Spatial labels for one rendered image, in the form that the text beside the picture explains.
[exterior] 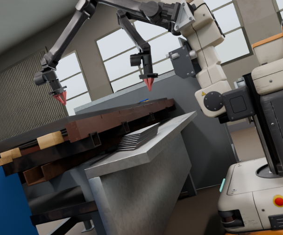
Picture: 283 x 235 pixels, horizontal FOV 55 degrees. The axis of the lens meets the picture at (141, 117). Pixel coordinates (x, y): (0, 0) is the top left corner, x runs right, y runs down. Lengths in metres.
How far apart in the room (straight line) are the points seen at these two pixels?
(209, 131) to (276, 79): 1.21
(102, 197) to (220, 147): 1.70
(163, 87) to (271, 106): 1.30
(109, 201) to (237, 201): 0.71
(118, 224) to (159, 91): 1.70
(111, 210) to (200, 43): 0.99
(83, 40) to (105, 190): 5.24
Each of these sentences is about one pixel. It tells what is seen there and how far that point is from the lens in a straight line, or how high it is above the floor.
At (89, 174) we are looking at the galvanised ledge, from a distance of 0.82.
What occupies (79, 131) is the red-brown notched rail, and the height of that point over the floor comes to 0.79.
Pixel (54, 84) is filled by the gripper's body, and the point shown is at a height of 1.09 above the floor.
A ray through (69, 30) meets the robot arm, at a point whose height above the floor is 1.34.
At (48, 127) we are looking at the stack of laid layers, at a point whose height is 0.84.
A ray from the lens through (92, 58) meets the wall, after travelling 5.79.
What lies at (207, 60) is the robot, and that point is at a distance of 1.50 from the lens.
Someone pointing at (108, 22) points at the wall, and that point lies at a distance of 5.67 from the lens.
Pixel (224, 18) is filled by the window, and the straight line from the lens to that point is 4.94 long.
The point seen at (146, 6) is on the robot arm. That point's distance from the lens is 1.42.
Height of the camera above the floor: 0.78
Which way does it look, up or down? 1 degrees down
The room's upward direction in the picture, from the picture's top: 19 degrees counter-clockwise
